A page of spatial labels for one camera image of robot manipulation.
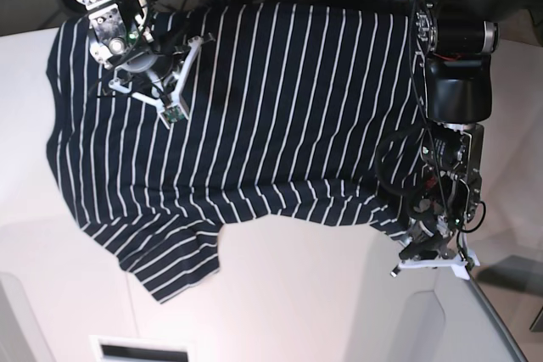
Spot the white slotted tray front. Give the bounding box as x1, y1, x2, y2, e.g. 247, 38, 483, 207
89, 336, 197, 362

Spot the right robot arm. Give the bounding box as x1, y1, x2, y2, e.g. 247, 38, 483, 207
74, 0, 188, 98

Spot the white panel left front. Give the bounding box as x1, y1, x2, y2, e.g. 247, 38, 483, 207
1, 272, 55, 361

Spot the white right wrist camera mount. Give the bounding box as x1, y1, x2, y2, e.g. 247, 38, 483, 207
109, 33, 215, 128

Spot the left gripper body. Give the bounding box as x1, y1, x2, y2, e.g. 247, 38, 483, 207
399, 222, 453, 260

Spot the white panel right front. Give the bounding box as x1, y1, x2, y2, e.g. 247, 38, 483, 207
343, 233, 526, 361

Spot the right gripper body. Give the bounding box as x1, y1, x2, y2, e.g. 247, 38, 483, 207
114, 50, 182, 91

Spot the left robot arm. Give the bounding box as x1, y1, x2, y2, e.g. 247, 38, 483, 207
375, 0, 531, 269

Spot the white panel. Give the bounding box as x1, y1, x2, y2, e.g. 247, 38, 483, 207
1, 272, 55, 361
343, 233, 526, 361

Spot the navy white striped t-shirt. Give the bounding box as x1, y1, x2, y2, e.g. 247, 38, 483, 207
46, 3, 423, 303

